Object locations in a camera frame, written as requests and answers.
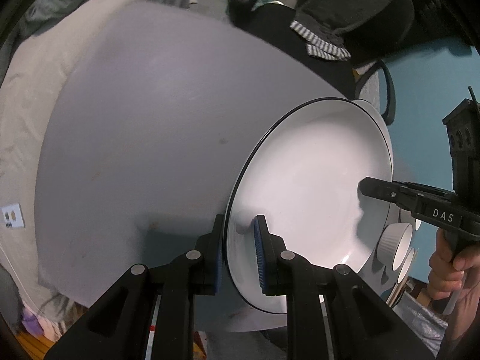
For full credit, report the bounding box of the black office chair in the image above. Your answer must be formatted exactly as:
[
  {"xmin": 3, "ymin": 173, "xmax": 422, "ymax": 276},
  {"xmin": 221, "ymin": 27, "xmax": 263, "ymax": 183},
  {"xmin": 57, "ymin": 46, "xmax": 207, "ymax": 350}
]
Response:
[{"xmin": 228, "ymin": 0, "xmax": 414, "ymax": 125}]

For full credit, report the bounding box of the white wall outlet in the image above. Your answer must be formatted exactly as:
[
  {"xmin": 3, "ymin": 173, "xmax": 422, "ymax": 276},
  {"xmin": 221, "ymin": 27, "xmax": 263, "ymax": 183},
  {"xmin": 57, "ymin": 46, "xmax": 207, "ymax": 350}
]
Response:
[{"xmin": 1, "ymin": 203, "xmax": 25, "ymax": 228}]

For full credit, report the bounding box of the white ribbed bowl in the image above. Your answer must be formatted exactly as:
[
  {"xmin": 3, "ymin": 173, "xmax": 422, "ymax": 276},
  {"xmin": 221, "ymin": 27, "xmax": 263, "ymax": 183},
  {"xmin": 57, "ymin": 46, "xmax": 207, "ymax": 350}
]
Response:
[
  {"xmin": 396, "ymin": 247, "xmax": 416, "ymax": 284},
  {"xmin": 399, "ymin": 209, "xmax": 422, "ymax": 231},
  {"xmin": 376, "ymin": 223, "xmax": 413, "ymax": 272}
]

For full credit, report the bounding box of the white plate black rim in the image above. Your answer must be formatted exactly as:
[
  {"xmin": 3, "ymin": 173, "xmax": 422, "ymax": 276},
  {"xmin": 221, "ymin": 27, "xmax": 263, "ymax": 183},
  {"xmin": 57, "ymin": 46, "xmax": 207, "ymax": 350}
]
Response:
[{"xmin": 224, "ymin": 97, "xmax": 393, "ymax": 314}]

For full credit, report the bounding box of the striped cloth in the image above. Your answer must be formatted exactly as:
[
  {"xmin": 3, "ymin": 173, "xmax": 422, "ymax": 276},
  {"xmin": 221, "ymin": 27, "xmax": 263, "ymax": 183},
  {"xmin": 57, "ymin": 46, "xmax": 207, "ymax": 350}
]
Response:
[{"xmin": 289, "ymin": 20, "xmax": 352, "ymax": 62}]

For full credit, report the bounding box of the right hand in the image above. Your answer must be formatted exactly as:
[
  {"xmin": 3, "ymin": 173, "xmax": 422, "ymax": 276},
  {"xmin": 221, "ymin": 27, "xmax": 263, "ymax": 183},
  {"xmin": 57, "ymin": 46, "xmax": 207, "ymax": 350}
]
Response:
[{"xmin": 427, "ymin": 228, "xmax": 479, "ymax": 342}]

